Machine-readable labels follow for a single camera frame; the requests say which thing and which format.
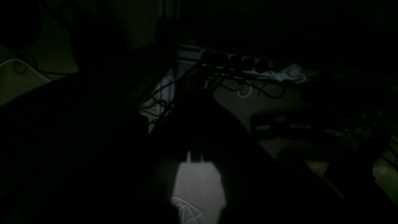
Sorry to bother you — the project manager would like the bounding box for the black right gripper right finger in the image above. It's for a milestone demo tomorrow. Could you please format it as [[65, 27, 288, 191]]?
[[175, 95, 397, 224]]

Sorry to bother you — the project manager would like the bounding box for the white power strip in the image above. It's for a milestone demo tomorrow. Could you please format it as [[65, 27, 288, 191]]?
[[177, 44, 308, 84]]

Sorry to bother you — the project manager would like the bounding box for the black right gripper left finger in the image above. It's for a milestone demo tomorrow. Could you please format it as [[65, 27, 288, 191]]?
[[1, 72, 174, 224]]

